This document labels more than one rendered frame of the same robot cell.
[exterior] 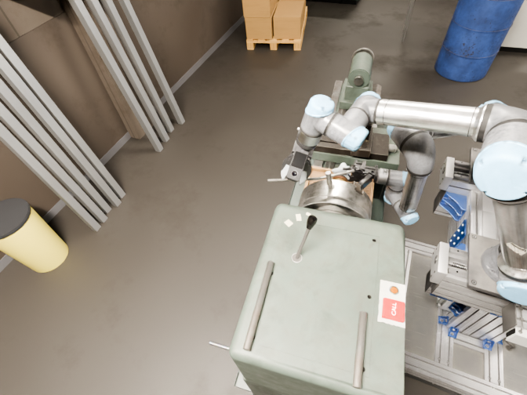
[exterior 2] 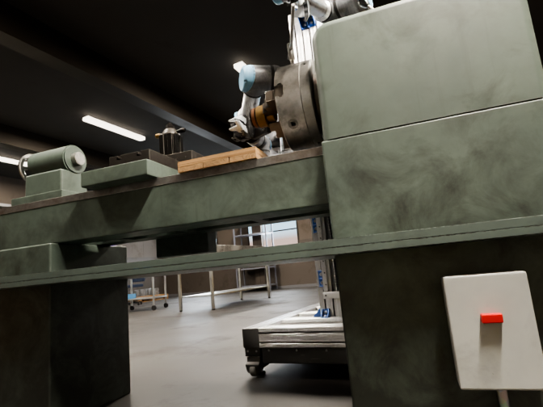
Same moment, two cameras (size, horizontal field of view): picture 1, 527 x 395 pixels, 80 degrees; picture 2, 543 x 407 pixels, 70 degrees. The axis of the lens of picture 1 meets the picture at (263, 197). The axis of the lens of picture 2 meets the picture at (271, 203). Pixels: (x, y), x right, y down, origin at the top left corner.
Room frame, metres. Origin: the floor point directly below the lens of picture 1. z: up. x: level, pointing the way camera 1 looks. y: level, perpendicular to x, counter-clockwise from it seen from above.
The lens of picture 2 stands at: (1.00, 1.07, 0.49)
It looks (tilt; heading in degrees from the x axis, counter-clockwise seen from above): 10 degrees up; 268
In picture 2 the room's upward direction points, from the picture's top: 5 degrees counter-clockwise
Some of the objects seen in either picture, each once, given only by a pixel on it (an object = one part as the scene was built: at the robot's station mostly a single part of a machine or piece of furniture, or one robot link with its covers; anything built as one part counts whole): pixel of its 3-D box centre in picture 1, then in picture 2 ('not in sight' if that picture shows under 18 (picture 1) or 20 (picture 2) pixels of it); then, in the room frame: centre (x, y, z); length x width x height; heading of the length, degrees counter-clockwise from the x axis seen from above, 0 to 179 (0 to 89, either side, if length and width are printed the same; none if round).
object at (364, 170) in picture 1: (364, 172); (245, 132); (1.01, -0.50, 1.08); 0.12 x 0.09 x 0.08; 69
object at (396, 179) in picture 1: (398, 179); (260, 143); (0.95, -0.64, 1.07); 0.11 x 0.08 x 0.09; 69
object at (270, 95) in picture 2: not in sight; (273, 101); (0.90, -0.24, 1.09); 0.12 x 0.11 x 0.05; 69
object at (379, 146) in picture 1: (349, 142); (163, 170); (1.37, -0.54, 0.95); 0.43 x 0.18 x 0.04; 69
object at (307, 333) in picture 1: (322, 302); (415, 90); (0.41, -0.17, 1.06); 0.59 x 0.48 x 0.39; 159
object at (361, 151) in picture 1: (361, 140); (177, 162); (1.32, -0.59, 1.00); 0.20 x 0.10 x 0.05; 159
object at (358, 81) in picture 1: (358, 79); (55, 178); (1.92, -0.74, 1.01); 0.30 x 0.20 x 0.29; 159
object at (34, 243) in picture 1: (27, 238); not in sight; (1.42, 1.82, 0.28); 0.36 x 0.36 x 0.56
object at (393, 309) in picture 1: (393, 309); not in sight; (0.30, -0.35, 1.26); 0.06 x 0.06 x 0.02; 69
